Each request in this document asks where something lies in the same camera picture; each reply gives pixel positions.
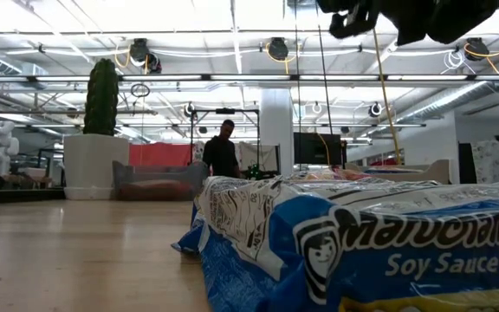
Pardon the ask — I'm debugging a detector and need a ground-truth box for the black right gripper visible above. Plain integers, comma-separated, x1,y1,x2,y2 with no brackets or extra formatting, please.
316,0,381,40

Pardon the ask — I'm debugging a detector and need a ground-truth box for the red beef noodle pack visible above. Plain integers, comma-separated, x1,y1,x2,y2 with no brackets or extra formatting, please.
286,167,379,183

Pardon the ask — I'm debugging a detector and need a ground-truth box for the blue soy sauce noodle pack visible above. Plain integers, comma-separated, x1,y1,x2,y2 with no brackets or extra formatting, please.
171,175,499,312

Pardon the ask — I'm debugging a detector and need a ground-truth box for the black background monitor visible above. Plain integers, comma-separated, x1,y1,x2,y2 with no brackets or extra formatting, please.
293,132,347,166

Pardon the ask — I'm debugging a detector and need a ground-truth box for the light grey bin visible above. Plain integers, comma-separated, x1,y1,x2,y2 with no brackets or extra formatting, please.
345,159,451,185

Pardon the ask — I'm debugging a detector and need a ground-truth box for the person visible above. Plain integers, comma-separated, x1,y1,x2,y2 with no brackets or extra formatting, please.
201,119,243,179

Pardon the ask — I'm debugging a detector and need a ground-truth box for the floral patterned cloth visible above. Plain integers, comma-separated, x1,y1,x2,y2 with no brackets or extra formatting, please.
470,139,499,184

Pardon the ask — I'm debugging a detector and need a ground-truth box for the red cloth partition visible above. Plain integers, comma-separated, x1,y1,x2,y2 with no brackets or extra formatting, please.
127,141,195,168

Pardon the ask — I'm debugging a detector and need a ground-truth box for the dark translucent grey bin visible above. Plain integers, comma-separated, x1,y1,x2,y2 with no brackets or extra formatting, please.
111,159,210,202

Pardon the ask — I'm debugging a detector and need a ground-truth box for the green cactus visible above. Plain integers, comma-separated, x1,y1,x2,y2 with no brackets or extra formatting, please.
81,57,120,137

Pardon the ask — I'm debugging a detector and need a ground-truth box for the white hexagonal plant pot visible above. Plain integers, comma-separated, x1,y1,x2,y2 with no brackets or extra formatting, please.
62,133,131,202

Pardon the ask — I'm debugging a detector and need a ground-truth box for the white robot statue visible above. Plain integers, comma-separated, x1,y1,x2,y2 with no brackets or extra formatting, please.
0,120,21,178

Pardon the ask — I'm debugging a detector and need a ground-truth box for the black hanging cable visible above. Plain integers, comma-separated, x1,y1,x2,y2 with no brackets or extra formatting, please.
315,22,336,136

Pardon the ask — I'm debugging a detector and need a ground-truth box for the black ceiling cable reel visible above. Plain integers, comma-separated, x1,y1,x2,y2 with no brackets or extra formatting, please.
463,36,490,62
127,37,152,62
268,36,290,62

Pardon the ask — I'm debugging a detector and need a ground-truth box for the yellow hanging cable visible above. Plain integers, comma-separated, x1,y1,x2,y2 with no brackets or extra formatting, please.
371,26,403,166

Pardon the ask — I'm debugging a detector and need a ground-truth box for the black aluminium table frame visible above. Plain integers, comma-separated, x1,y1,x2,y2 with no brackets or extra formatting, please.
0,186,66,205

